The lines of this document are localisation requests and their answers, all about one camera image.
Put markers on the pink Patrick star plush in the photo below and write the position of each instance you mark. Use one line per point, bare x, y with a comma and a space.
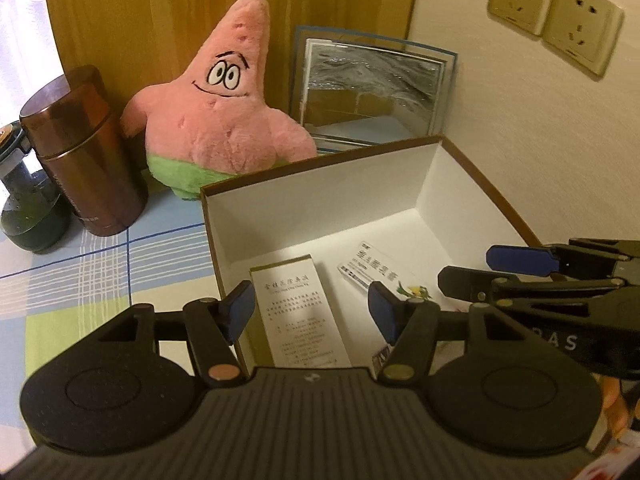
212, 123

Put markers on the brown open cardboard box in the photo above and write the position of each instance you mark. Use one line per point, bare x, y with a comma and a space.
420, 202

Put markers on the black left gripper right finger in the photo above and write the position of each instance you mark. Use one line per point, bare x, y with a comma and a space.
410, 327

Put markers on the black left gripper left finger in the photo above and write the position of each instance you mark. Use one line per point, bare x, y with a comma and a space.
212, 327

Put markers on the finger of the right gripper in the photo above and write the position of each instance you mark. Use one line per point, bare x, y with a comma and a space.
522, 260
465, 284

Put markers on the framed grey picture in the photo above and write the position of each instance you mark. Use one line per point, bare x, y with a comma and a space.
354, 89

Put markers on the wooden wardrobe panel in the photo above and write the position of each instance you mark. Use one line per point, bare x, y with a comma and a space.
134, 43

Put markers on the double wall socket right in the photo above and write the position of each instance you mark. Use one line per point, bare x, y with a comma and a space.
585, 30

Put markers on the brown cylindrical canister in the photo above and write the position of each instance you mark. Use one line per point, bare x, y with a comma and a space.
78, 141

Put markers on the tall white medicine box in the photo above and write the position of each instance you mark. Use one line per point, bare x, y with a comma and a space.
298, 321

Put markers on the long white ointment box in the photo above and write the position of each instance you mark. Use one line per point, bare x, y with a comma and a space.
367, 264

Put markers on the checkered blue green tablecloth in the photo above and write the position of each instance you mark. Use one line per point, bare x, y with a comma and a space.
51, 300

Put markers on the purple sheer curtain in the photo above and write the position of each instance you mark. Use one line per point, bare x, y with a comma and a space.
29, 58

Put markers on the person's right hand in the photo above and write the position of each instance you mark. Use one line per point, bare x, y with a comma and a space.
614, 406

